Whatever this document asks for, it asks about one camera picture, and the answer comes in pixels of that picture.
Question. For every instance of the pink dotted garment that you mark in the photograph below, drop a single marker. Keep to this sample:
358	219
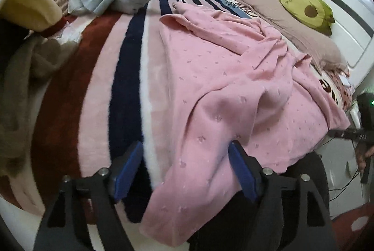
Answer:
219	78

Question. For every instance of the taupe pillow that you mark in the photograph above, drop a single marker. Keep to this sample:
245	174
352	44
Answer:
298	23

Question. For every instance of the red white-spotted rug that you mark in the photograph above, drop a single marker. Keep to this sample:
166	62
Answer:
353	230

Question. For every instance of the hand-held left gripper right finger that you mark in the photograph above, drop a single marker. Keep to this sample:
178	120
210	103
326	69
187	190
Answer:
242	173

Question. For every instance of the striped fleece blanket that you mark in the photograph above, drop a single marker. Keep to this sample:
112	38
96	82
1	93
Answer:
125	64

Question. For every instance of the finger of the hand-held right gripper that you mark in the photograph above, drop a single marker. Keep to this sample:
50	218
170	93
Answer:
344	134

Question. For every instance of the grey-brown fleece cloth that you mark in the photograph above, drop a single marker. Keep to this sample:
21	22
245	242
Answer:
26	87

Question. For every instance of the green avocado plush toy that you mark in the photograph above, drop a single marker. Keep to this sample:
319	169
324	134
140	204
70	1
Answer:
306	12

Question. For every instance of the person's dark pants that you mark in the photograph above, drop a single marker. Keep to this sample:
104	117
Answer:
233	224

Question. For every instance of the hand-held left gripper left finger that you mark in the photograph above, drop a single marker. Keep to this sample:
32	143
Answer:
128	170

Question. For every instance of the person's right hand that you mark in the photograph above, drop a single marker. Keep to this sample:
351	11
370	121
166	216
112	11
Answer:
362	160

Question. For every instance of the cream cloth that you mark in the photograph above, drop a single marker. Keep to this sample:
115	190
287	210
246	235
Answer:
29	6

